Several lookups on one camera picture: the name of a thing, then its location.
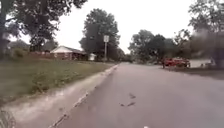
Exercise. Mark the small white shed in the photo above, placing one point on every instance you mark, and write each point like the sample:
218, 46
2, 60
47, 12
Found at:
92, 57

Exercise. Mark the sign on pole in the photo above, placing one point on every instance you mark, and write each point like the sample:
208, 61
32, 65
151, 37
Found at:
106, 41

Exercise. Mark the tall tree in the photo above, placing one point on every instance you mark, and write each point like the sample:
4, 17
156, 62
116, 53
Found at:
99, 31

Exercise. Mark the brick house with grey roof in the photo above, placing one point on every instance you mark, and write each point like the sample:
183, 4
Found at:
66, 52

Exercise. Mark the row of trees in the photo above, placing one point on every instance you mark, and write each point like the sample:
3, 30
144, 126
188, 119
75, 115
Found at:
156, 45

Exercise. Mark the grey asphalt road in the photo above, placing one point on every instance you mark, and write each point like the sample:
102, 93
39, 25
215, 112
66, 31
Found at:
156, 96

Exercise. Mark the red car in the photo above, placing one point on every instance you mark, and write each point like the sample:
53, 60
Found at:
175, 62

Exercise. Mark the grass lawn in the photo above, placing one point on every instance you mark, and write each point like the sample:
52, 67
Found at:
40, 75

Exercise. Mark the pale concrete gutter strip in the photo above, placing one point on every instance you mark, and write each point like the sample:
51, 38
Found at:
50, 103

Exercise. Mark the large dark tree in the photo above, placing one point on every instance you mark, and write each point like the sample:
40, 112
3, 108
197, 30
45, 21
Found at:
36, 20

